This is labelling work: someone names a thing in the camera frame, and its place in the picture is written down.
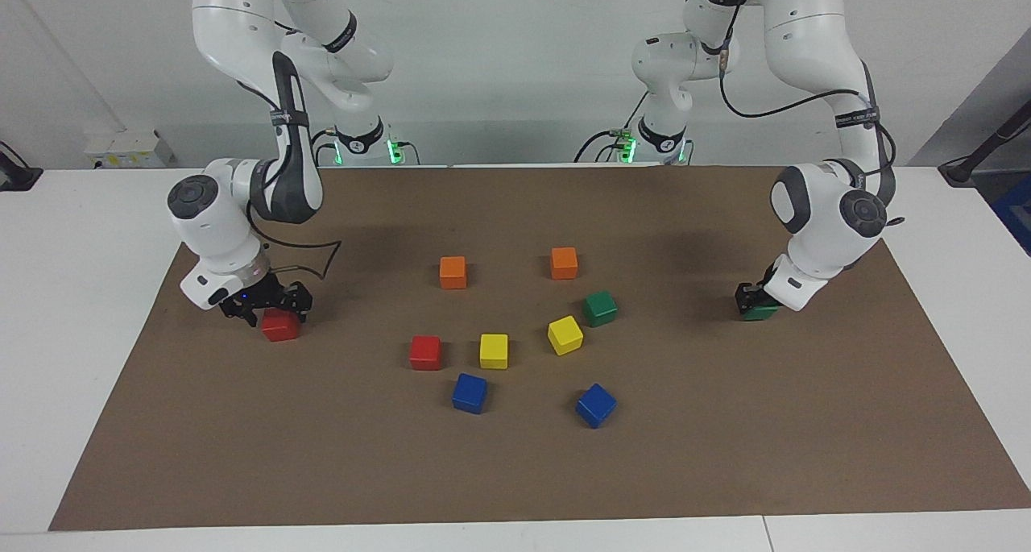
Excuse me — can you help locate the red wooden cube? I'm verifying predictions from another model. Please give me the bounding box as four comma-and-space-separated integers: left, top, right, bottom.
261, 308, 301, 343
409, 335, 443, 371

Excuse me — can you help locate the brown table mat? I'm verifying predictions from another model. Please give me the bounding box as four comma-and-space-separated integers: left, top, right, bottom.
48, 165, 1031, 532

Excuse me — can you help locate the blue wooden cube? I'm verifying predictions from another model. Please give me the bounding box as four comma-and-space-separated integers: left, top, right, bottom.
575, 383, 619, 430
451, 373, 489, 415

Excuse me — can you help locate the white power strip box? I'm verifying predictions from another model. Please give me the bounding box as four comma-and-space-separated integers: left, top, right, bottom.
85, 129, 174, 169

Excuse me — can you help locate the black stand with pole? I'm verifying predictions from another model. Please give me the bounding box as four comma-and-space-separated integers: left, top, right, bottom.
938, 101, 1031, 187

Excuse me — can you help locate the blue crate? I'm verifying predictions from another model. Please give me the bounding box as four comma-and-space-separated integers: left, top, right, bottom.
992, 173, 1031, 256

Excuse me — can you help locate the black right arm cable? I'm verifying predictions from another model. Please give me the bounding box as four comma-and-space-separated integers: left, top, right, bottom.
246, 205, 343, 283

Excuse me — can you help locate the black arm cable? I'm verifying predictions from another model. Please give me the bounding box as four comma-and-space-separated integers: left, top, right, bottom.
717, 0, 905, 230
246, 205, 343, 283

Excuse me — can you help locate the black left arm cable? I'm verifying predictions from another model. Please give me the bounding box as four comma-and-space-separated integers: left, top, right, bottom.
717, 0, 905, 230

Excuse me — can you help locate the black base cable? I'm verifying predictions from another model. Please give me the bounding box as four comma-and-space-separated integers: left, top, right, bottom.
573, 93, 649, 164

